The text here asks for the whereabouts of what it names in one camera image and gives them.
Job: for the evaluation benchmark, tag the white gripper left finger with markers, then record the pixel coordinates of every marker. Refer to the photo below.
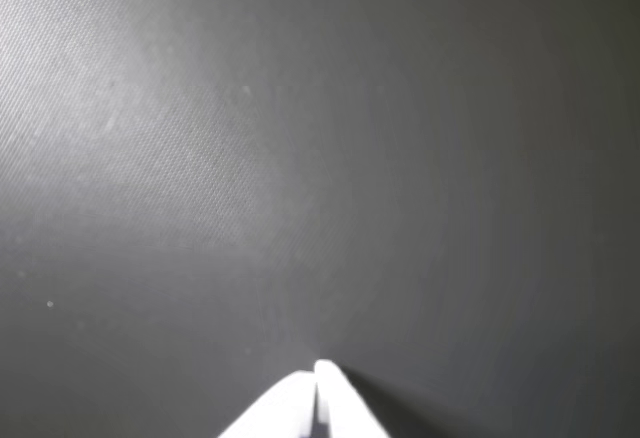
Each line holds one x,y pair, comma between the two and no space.
280,413

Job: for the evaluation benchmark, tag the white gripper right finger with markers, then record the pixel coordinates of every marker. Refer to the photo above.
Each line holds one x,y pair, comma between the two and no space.
345,408

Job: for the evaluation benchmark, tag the dark grey table mat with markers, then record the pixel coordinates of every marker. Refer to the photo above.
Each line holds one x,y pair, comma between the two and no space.
320,158

